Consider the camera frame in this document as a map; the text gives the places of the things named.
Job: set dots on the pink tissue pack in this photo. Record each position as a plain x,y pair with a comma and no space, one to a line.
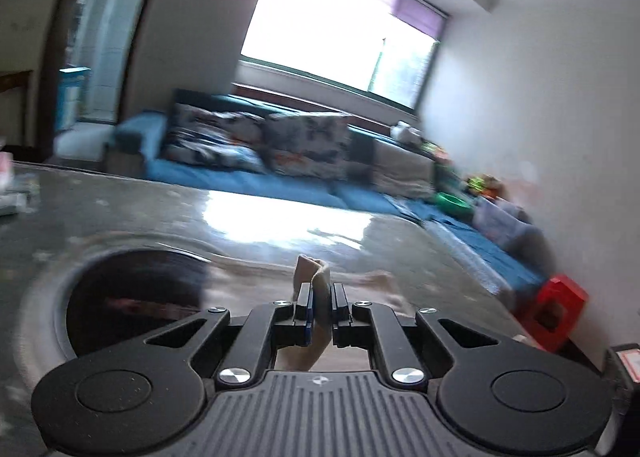
5,172

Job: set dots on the round black induction cooktop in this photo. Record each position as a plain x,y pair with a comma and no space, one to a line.
130,297

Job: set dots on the grey pillow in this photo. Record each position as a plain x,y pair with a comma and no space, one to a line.
402,172

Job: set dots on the light blue cabinet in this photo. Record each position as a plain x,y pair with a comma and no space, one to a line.
74,97

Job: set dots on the white plush toy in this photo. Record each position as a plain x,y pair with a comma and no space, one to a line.
405,131

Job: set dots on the window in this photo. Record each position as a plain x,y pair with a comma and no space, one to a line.
325,27

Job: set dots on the green plastic bowl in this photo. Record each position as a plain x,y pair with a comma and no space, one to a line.
454,204

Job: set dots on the blue sofa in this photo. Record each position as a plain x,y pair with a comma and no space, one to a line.
310,189

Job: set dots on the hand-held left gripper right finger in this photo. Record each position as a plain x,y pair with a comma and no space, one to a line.
340,317

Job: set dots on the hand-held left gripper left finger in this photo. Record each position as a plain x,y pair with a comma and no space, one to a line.
307,317

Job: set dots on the red plastic stool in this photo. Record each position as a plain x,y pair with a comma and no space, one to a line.
552,312

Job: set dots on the butterfly print pillow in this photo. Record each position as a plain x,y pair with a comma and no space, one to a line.
220,124
220,157
305,147

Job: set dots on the cream knit garment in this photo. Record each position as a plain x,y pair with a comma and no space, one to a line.
314,274

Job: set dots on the colourful plush toy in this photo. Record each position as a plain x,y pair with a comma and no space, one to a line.
482,184

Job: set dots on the clear plastic storage box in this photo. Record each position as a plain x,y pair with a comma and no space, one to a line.
500,219

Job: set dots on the dark wooden door frame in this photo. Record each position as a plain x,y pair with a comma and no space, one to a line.
145,12

